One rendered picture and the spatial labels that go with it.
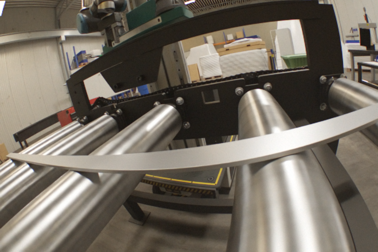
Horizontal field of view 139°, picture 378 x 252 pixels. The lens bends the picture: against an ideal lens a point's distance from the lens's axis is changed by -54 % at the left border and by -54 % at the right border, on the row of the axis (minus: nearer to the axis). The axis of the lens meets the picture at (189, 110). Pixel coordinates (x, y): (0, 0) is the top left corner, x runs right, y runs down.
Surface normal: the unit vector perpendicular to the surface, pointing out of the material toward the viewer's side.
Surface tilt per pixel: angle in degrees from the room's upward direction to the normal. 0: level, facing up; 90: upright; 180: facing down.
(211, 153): 0
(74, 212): 59
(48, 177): 98
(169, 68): 90
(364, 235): 0
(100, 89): 90
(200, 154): 0
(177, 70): 90
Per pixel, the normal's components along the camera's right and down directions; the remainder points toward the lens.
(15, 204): 0.95, 0.00
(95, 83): 0.73, 0.02
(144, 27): -0.39, 0.35
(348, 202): -0.24, -0.93
